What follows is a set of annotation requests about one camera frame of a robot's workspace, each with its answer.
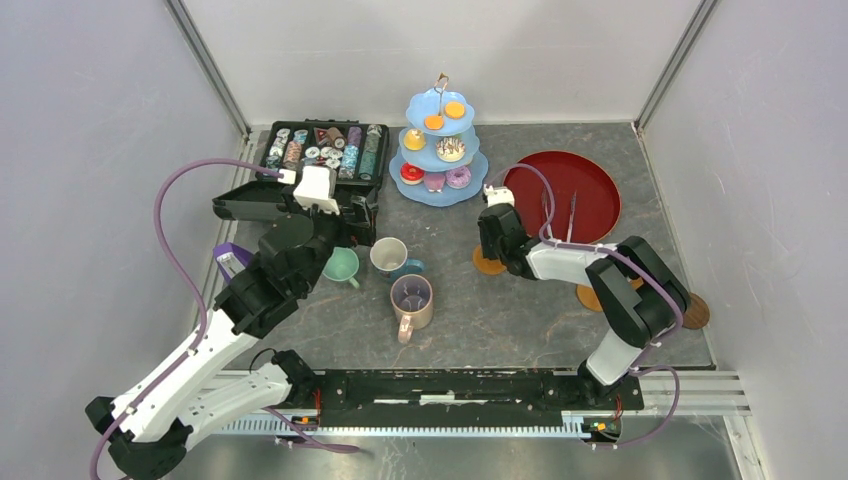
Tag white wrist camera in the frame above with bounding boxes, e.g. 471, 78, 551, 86
277, 165, 341, 215
482, 185, 515, 207

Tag rose gold marble mug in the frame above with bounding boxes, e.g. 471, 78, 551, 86
390, 274, 434, 344

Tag red frosted donut cake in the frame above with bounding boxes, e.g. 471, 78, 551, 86
400, 162, 426, 185

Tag white mug blue handle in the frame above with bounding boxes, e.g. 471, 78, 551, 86
369, 237, 426, 282

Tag white chocolate drizzled donut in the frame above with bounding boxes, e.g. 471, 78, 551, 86
435, 136, 466, 163

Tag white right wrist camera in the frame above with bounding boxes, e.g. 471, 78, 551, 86
482, 185, 515, 207

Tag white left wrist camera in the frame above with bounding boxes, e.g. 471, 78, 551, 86
277, 165, 341, 215

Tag mint green cup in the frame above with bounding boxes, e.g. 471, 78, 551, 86
322, 247, 360, 289

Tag round orange waffle cookie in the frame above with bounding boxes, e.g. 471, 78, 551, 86
443, 101, 466, 120

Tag yellow mousse cake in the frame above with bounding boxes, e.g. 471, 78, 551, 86
403, 128, 427, 151

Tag blue three-tier cake stand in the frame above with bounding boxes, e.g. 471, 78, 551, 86
389, 73, 489, 208

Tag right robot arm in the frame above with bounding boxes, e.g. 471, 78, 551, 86
477, 203, 691, 408

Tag light orange wooden coaster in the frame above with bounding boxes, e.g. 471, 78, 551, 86
472, 245, 507, 276

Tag round red serving tray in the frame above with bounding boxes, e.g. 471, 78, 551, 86
504, 151, 621, 244

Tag dark brown wooden coaster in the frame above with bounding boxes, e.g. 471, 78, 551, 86
683, 293, 711, 330

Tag black poker chip case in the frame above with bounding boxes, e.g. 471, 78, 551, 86
212, 119, 390, 222

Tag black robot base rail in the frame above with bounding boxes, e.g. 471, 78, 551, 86
198, 368, 750, 445

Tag purple sprinkled donut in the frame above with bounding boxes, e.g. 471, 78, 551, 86
445, 166, 472, 189

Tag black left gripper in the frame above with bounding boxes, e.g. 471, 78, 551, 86
282, 187, 378, 294

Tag tan wooden coaster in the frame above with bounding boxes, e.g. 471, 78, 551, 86
575, 285, 603, 312

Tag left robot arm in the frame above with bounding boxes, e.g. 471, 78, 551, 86
85, 200, 376, 479

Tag pink mousse cake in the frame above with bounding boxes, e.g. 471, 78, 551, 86
423, 172, 446, 193

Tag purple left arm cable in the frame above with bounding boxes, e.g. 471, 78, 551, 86
88, 158, 286, 480

